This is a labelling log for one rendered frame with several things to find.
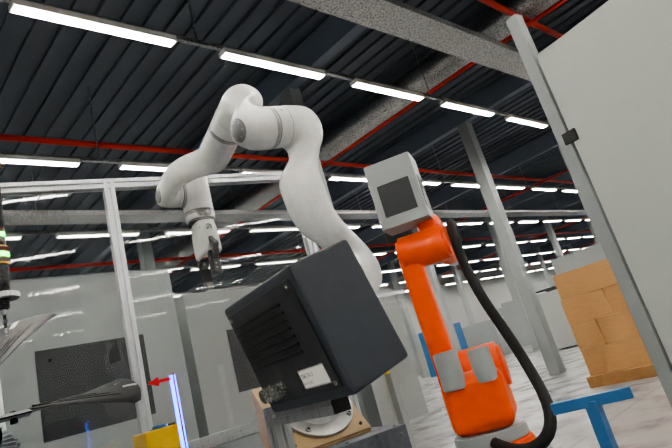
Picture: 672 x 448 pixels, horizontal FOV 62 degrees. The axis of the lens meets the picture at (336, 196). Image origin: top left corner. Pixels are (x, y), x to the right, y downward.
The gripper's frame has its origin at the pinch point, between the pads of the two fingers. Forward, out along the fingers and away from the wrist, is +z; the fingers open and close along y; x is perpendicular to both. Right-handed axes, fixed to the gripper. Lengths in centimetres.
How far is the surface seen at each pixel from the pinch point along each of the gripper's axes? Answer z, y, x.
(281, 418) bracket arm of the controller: 40, -58, 16
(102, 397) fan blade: 26.4, -7.8, 33.4
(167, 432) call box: 37.5, 21.5, 13.0
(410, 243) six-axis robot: -58, 221, -271
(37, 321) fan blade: 2.9, 13.5, 42.6
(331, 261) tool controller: 21, -83, 15
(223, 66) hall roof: -455, 534, -291
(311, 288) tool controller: 24, -83, 19
